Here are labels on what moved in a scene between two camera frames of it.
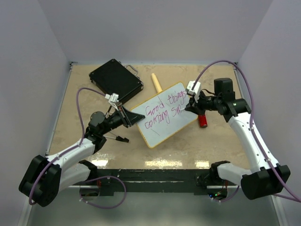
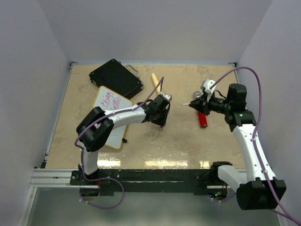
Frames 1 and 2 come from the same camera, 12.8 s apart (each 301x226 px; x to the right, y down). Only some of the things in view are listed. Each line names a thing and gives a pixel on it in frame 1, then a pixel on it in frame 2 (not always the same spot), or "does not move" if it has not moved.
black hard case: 114,77 does not move
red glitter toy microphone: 203,121 does not move
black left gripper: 128,118 → 162,121
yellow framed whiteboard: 163,121 → 108,99
